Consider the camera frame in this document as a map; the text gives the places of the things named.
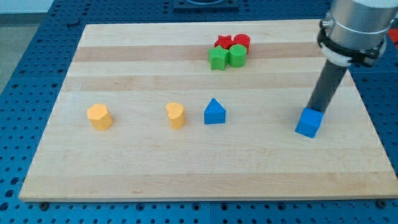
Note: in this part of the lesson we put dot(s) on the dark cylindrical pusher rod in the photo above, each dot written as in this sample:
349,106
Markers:
326,86

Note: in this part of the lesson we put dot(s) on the blue cube block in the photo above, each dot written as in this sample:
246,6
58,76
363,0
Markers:
309,122

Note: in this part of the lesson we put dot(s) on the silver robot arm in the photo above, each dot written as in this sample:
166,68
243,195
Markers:
352,32

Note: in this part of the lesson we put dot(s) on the blue triangle block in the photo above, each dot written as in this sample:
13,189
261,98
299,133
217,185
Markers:
214,113

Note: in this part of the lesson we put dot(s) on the red cylinder block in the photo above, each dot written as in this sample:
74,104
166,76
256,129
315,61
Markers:
243,39

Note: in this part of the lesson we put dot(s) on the green cylinder block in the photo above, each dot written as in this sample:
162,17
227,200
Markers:
237,55

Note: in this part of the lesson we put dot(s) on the red star block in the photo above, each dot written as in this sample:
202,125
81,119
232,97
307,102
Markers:
224,41

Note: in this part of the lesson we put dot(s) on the green star block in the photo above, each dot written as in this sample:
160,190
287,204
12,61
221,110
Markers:
218,58

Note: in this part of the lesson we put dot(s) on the wooden board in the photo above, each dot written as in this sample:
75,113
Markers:
136,69

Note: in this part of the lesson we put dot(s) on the yellow heart block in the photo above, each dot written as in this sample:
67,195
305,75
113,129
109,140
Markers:
176,114

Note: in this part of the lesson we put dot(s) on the yellow hexagon block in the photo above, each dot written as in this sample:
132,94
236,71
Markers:
99,117

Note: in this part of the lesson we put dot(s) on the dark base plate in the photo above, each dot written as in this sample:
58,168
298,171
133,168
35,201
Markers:
183,5

